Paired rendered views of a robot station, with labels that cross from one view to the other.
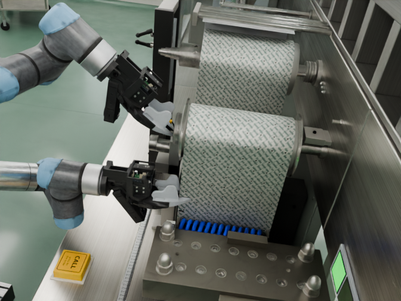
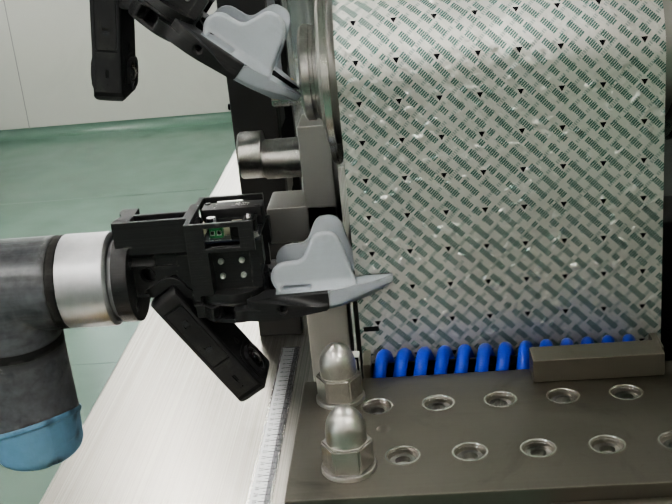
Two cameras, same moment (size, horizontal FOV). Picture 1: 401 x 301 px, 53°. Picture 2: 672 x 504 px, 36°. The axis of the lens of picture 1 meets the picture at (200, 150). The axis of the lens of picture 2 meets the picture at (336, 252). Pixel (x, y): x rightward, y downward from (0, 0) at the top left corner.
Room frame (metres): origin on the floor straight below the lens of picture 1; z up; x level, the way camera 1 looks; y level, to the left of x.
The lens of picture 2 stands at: (-0.01, 0.00, 1.39)
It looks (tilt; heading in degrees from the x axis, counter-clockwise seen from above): 20 degrees down; 4
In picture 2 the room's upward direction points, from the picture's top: 6 degrees counter-clockwise
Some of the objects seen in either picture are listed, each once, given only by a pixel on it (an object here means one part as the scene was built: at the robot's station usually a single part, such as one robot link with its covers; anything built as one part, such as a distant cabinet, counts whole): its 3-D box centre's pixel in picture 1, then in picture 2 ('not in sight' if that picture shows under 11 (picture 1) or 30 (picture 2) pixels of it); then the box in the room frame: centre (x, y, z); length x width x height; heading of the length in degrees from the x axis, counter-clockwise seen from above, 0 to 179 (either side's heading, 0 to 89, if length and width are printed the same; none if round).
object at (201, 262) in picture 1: (235, 272); (585, 456); (0.61, -0.12, 1.00); 0.40 x 0.16 x 0.06; 89
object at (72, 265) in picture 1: (72, 264); not in sight; (0.64, 0.28, 0.91); 0.07 x 0.07 x 0.02; 89
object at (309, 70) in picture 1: (305, 71); not in sight; (1.04, -0.26, 1.34); 0.07 x 0.07 x 0.07; 89
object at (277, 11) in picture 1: (265, 9); not in sight; (1.34, -0.15, 1.41); 0.30 x 0.04 x 0.04; 89
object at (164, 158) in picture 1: (165, 183); (311, 288); (0.83, 0.08, 1.05); 0.06 x 0.05 x 0.31; 89
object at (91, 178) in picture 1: (96, 178); (99, 277); (0.74, 0.24, 1.11); 0.08 x 0.05 x 0.08; 179
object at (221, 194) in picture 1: (228, 198); (505, 249); (0.73, -0.08, 1.11); 0.23 x 0.01 x 0.18; 89
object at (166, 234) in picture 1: (167, 229); (338, 371); (0.66, 0.05, 1.05); 0.04 x 0.04 x 0.04
